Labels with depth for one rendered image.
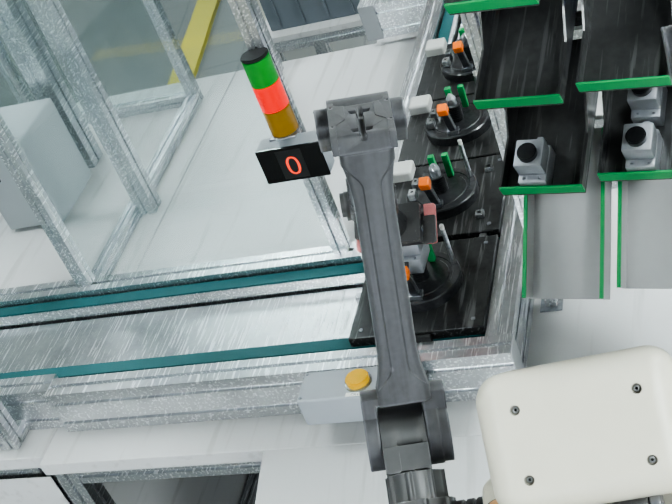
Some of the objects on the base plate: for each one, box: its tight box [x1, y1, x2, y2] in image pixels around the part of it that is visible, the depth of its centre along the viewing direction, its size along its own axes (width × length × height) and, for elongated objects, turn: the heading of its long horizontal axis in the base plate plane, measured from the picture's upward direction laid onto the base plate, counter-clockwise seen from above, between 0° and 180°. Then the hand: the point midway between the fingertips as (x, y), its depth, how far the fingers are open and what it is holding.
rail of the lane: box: [44, 334, 524, 432], centre depth 208 cm, size 6×89×11 cm, turn 101°
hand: (407, 235), depth 202 cm, fingers open, 9 cm apart
